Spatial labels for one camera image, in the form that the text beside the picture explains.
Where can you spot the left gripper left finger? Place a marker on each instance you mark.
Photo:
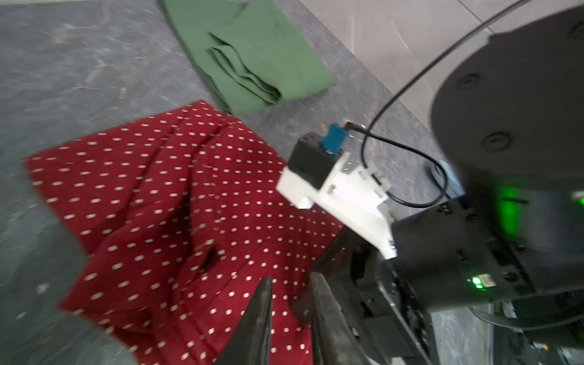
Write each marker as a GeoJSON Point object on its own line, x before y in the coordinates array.
{"type": "Point", "coordinates": [251, 342]}

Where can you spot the red polka dot skirt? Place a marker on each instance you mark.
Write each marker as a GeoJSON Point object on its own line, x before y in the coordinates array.
{"type": "Point", "coordinates": [180, 218]}

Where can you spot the green skirt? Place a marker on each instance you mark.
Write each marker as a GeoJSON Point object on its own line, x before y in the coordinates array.
{"type": "Point", "coordinates": [249, 53]}

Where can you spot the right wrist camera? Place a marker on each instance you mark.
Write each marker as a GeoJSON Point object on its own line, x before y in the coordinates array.
{"type": "Point", "coordinates": [316, 175]}

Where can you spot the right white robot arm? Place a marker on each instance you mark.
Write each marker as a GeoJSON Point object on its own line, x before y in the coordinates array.
{"type": "Point", "coordinates": [510, 120]}

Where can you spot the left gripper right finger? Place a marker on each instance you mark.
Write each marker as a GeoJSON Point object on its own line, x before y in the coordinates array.
{"type": "Point", "coordinates": [332, 340]}

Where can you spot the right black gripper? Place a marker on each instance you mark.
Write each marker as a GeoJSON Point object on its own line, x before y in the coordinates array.
{"type": "Point", "coordinates": [447, 258]}

